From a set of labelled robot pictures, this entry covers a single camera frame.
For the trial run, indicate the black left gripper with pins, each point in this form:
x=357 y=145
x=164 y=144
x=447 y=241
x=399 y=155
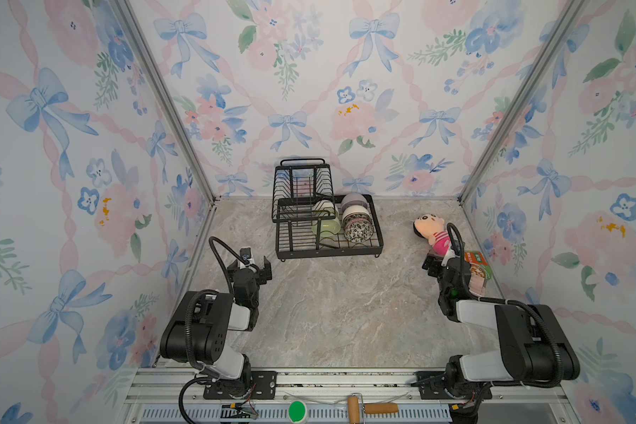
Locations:
x=263 y=274

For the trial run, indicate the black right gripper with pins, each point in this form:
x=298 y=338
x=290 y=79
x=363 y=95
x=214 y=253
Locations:
x=436 y=262

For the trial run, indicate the black wire dish rack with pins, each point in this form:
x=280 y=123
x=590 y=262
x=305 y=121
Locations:
x=314 y=222

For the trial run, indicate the light green bowl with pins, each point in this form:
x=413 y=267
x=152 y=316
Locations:
x=328 y=229

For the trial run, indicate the black floral bowl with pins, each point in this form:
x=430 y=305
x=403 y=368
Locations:
x=357 y=216
x=359 y=230

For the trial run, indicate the cream speckled bowl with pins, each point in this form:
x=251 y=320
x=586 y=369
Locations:
x=324 y=209

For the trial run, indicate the lavender bowl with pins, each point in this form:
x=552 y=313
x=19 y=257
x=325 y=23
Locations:
x=353 y=199

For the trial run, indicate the cream white bowl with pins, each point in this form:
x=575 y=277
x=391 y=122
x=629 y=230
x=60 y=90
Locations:
x=354 y=210

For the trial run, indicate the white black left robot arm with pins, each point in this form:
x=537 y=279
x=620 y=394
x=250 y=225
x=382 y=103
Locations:
x=197 y=332

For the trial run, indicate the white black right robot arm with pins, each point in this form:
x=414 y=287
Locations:
x=533 y=349

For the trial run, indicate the green red soup packet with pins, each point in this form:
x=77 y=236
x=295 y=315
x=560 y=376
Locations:
x=479 y=265

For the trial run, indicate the pink plush doll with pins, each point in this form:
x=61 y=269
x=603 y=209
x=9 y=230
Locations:
x=432 y=228

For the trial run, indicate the green round button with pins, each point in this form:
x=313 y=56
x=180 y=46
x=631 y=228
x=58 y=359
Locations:
x=297 y=412

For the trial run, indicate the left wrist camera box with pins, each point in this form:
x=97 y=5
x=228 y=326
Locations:
x=246 y=254

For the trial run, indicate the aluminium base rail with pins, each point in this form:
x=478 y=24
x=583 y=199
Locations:
x=154 y=393

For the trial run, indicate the wooden handled tool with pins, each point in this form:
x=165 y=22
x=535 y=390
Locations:
x=358 y=411

